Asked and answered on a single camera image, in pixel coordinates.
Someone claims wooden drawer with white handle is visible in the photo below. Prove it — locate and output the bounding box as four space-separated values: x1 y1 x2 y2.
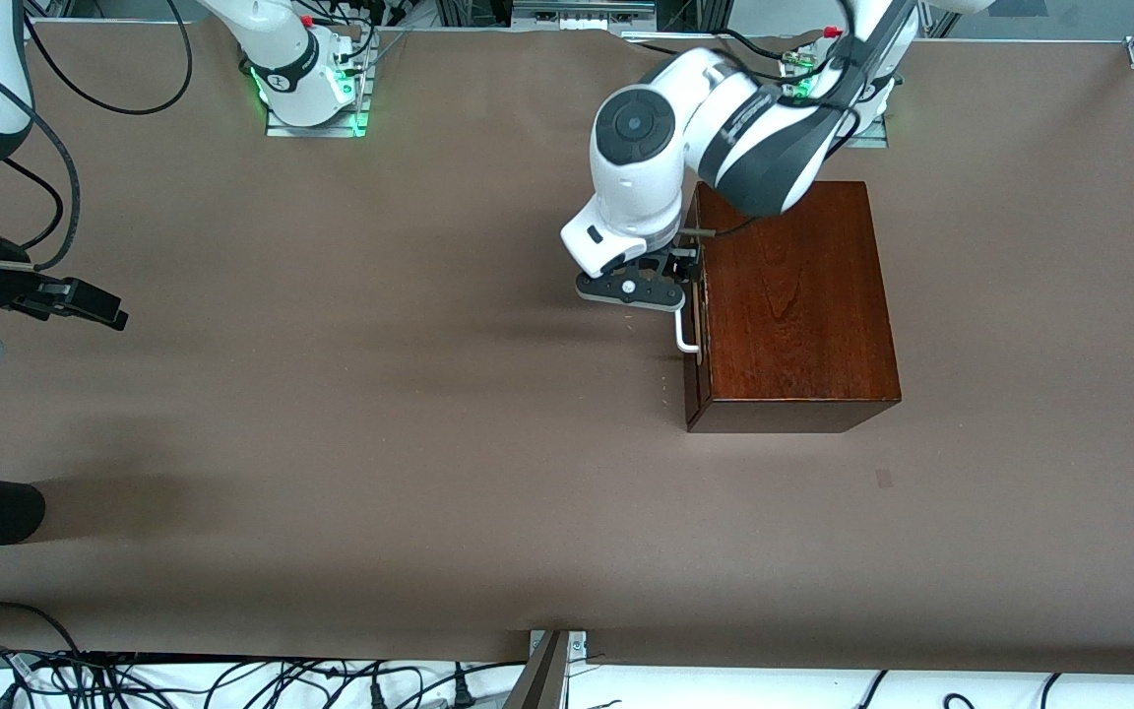
675 212 714 395

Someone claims dark brown wooden cabinet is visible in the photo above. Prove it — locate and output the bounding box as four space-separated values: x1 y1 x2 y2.
683 180 903 435

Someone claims brown table cover sheet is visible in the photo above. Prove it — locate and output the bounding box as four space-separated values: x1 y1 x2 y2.
0 22 1134 676

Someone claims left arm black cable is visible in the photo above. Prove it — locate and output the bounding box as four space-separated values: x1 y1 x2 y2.
680 0 922 239

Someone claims aluminium frame bar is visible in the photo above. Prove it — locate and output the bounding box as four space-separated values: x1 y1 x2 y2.
513 0 657 23

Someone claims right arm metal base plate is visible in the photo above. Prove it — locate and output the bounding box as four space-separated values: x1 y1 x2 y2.
265 54 372 139

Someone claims grey metal camera post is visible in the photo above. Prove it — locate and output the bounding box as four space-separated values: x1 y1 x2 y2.
503 628 588 709

